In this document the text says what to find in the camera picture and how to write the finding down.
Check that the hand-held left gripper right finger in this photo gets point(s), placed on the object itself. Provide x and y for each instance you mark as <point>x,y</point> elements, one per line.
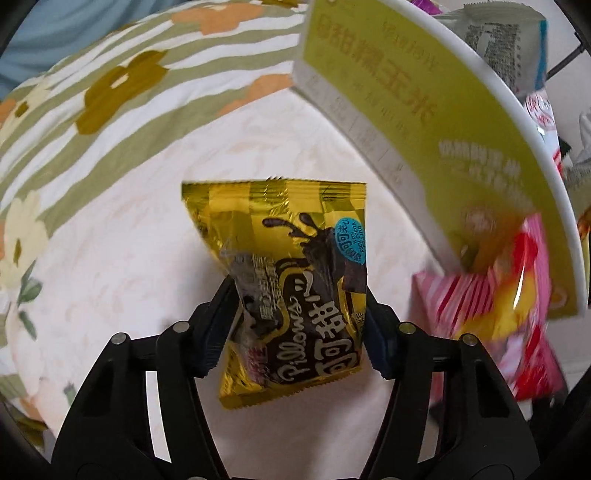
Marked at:
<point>379,344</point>

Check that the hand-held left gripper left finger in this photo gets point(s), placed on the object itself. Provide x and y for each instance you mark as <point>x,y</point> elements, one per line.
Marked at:
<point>215,341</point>

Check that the pink striped snack packet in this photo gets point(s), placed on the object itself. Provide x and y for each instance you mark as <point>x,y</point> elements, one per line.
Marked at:
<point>461,300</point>

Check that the gold snack packet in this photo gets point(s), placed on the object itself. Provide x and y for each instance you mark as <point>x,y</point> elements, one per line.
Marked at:
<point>286,240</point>

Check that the green cardboard box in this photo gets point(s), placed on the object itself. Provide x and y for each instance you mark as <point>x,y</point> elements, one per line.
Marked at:
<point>415,115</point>

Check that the floral striped blanket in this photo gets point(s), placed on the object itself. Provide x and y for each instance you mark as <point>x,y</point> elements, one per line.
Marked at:
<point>115,138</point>

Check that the white snack packet red print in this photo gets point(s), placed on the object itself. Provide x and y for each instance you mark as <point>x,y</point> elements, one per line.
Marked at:
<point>545,120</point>

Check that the grey snack packet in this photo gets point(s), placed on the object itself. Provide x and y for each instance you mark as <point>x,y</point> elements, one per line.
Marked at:
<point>498,41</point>

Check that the black metal rod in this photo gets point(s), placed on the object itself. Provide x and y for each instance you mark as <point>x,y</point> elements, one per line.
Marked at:
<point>570,53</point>

